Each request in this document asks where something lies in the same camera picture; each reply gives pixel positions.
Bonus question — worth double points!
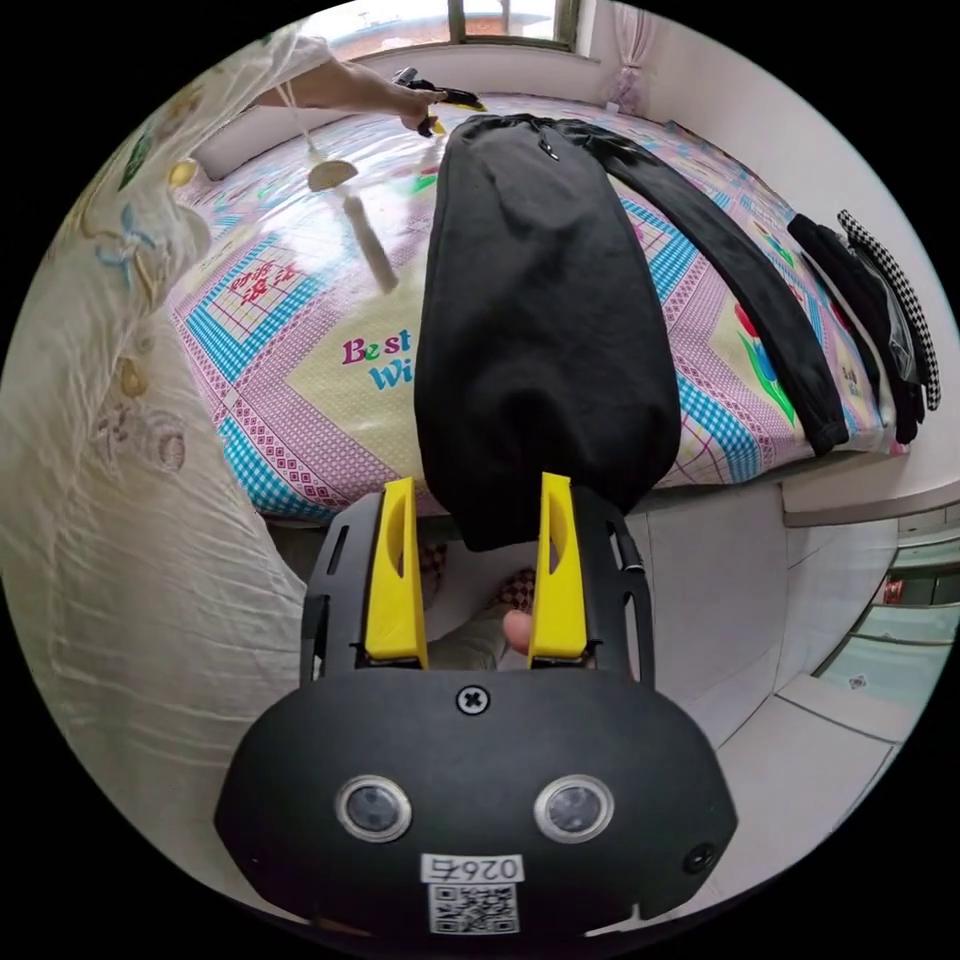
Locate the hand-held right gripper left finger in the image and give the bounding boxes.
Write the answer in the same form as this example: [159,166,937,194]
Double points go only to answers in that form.
[364,476,431,669]

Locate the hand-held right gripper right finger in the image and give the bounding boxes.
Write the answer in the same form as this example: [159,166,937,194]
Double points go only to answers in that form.
[526,471,590,670]

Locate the black pants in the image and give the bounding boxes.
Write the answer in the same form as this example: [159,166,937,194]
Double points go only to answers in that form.
[413,112,853,554]

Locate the person's left forearm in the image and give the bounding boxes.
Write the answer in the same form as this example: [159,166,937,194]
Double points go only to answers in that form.
[293,58,395,115]

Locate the person's left hand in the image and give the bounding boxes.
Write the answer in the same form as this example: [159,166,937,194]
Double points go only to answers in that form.
[378,77,438,132]

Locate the window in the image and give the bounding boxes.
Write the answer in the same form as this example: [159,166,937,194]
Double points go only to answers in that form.
[446,0,588,55]

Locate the pink curtain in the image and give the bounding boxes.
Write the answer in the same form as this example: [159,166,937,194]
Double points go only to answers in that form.
[602,0,663,115]

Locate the bed with printed sheet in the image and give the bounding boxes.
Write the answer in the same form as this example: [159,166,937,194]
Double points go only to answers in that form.
[168,89,913,526]

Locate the pile of clothes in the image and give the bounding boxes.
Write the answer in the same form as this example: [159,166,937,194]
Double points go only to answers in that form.
[787,209,943,445]

